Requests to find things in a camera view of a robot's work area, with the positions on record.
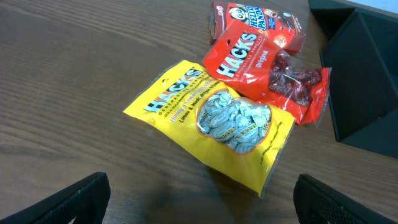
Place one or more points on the dark green open box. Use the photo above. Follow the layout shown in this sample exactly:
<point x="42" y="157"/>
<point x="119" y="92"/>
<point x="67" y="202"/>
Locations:
<point x="362" y="53"/>

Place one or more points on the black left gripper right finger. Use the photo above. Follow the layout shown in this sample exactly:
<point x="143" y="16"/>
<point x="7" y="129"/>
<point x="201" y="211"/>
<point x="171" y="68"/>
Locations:
<point x="318" y="203"/>

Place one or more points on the yellow Hacks candy bag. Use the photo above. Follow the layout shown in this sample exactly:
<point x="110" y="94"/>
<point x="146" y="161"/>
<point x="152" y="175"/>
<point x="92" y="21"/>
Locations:
<point x="229" y="133"/>

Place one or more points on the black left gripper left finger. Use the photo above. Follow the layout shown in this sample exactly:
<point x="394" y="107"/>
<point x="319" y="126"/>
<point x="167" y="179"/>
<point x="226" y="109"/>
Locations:
<point x="83" y="202"/>

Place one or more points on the red Hacks candy bag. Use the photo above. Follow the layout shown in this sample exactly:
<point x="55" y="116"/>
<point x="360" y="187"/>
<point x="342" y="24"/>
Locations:
<point x="259" y="69"/>

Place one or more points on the red Hello Panda box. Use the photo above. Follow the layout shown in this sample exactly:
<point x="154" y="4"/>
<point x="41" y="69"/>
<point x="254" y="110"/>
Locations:
<point x="282" y="28"/>

